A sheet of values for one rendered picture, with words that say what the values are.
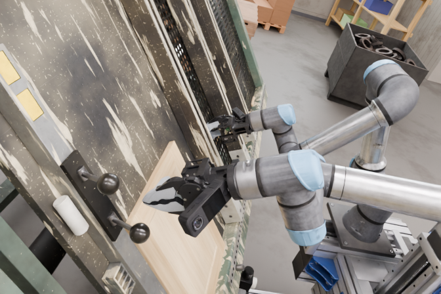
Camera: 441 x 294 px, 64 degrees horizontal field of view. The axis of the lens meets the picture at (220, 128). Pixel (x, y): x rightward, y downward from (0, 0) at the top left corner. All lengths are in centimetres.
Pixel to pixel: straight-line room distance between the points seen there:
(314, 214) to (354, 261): 88
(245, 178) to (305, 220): 14
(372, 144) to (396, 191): 62
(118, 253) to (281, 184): 38
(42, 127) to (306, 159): 46
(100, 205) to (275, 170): 35
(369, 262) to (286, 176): 101
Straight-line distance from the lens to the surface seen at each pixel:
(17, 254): 75
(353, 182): 80
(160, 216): 101
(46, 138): 70
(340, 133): 117
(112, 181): 62
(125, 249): 83
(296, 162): 63
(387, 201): 81
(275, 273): 259
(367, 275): 155
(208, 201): 65
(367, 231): 149
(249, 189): 65
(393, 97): 118
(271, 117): 123
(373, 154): 144
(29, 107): 69
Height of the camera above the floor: 198
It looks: 33 degrees down
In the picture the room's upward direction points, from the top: 18 degrees clockwise
